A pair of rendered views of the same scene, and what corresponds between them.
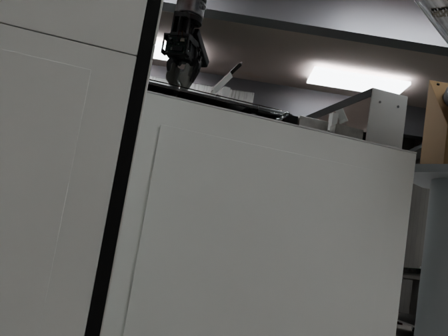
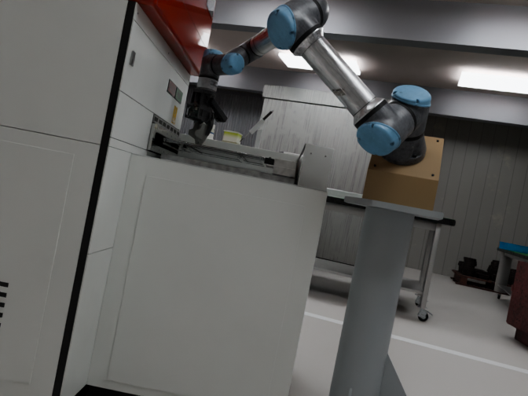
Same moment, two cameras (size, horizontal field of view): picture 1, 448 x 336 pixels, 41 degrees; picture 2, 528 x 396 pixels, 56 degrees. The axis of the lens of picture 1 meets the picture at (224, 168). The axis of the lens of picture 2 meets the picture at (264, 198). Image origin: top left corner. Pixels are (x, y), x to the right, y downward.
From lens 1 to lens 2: 0.76 m
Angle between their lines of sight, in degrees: 19
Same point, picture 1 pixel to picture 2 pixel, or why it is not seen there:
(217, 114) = (182, 167)
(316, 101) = (470, 101)
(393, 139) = (320, 180)
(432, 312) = (350, 302)
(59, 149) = (56, 199)
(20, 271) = (37, 264)
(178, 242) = (155, 247)
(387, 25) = (510, 37)
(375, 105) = (307, 155)
